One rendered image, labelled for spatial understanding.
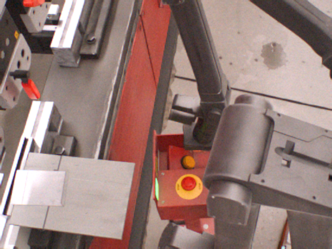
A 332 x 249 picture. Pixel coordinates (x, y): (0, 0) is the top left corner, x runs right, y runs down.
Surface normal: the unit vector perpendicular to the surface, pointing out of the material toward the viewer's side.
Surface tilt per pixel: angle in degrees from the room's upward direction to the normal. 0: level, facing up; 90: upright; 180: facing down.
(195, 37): 82
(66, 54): 90
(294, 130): 13
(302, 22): 80
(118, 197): 0
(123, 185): 0
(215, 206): 90
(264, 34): 0
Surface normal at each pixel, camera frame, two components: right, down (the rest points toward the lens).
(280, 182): 0.11, -0.43
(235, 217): -0.29, 0.85
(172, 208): 0.01, 0.87
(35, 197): -0.10, -0.48
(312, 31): -0.22, 0.75
